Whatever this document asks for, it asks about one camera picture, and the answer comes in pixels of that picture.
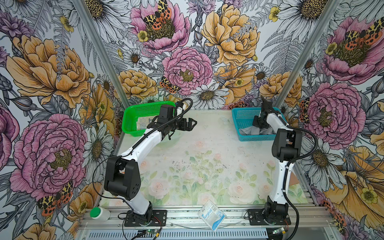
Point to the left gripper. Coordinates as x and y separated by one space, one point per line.
184 127

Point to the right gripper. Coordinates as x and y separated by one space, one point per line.
255 122

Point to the plain grey towel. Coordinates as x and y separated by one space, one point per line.
256 131

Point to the grey patterned towel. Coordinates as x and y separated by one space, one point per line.
143 122

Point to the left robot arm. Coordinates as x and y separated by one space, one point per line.
123 179

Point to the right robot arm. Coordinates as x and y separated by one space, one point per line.
286 148

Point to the teal plastic basket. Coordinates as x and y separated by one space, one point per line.
244 117

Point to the green plastic basket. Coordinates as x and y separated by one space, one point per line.
145 111

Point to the white blue packet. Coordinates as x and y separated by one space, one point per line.
211 215

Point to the white bottle green cap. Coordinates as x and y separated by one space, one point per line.
100 214

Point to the left aluminium frame post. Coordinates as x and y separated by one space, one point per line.
96 39

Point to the aluminium frame post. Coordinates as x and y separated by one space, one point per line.
96 39
322 24

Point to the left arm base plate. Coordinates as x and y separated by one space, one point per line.
153 218

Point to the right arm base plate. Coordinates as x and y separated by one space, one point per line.
259 217

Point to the right aluminium frame post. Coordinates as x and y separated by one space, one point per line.
322 24

